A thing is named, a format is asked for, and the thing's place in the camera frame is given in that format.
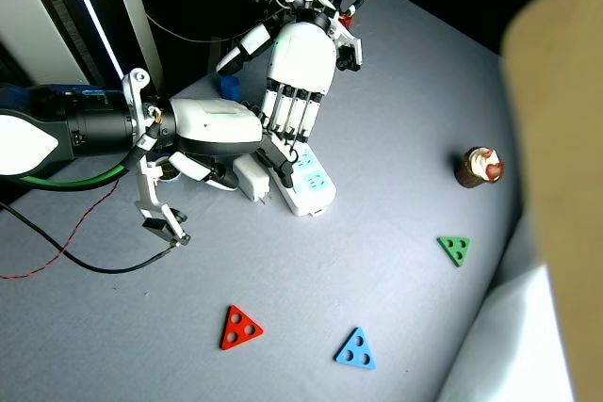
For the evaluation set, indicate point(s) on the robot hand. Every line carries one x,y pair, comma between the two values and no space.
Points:
212,124
301,53

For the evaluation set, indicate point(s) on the white power adapter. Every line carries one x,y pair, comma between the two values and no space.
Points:
249,176

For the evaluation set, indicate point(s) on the white power strip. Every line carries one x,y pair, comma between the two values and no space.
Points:
311,185

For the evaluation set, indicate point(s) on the small blue cup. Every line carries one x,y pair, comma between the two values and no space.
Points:
230,86

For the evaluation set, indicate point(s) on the small white cup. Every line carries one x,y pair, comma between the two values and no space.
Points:
168,171

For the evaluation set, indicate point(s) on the grey table cloth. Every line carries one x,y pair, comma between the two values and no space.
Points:
377,115

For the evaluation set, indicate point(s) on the red triangle block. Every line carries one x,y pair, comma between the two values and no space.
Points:
239,327

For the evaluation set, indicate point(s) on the toy cupcake with cream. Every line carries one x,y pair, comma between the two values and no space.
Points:
471,171

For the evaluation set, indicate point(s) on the white panel with light strip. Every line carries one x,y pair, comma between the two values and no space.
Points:
28,20

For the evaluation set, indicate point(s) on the green triangle block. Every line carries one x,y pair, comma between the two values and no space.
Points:
457,248

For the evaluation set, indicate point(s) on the blue triangle block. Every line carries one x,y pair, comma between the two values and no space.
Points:
358,351

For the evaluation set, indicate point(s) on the wooden board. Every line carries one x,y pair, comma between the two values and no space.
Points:
565,138

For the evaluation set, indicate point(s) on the white backdrop sheet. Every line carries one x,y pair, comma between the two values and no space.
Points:
509,336

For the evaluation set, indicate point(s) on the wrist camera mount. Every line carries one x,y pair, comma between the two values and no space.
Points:
148,185
348,51

